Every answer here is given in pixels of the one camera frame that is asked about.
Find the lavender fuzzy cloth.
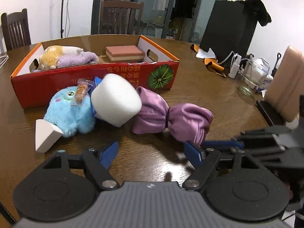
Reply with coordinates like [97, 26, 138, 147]
[57, 51, 100, 68]

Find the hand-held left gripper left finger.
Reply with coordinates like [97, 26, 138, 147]
[43, 141, 120, 191]

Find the blue and white packet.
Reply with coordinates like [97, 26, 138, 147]
[91, 76, 103, 115]

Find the purple satin cloth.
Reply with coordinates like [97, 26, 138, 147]
[131, 86, 214, 147]

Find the white wedge sponge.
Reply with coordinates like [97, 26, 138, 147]
[35, 119, 64, 153]

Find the pink and beige sponge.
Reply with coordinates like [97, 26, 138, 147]
[106, 45, 145, 63]

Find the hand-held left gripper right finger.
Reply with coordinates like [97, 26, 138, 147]
[182, 141, 264, 192]

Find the large white sponge block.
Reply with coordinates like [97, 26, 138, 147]
[91, 73, 143, 128]

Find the clear glass cup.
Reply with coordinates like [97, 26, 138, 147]
[239, 58, 270, 97]

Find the blue furry plush toy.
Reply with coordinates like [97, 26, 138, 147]
[43, 85, 96, 138]

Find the red cardboard box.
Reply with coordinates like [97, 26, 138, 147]
[10, 35, 180, 109]

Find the dark wooden chair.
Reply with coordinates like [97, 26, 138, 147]
[98, 0, 144, 36]
[1, 8, 32, 51]

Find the beige padded chair back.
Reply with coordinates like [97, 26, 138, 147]
[264, 45, 304, 123]

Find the studio light on stand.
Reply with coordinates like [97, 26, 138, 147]
[60, 0, 69, 39]

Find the flat black base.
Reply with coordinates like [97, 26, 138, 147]
[256, 100, 286, 126]

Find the white and yellow plush toy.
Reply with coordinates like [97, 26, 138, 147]
[38, 46, 84, 71]

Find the dark framed sliding glass door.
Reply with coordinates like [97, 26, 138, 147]
[91, 0, 232, 42]

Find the tall black box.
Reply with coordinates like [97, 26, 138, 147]
[199, 0, 258, 60]

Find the white tissue pack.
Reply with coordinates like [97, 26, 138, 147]
[255, 72, 274, 93]

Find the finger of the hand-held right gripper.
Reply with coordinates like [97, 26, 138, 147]
[201, 139, 282, 154]
[234, 127, 280, 143]

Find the white spray bottle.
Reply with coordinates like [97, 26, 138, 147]
[228, 55, 242, 78]

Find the orange snack packet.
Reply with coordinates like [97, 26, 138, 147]
[75, 78, 94, 104]

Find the black garment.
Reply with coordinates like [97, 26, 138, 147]
[235, 0, 272, 27]

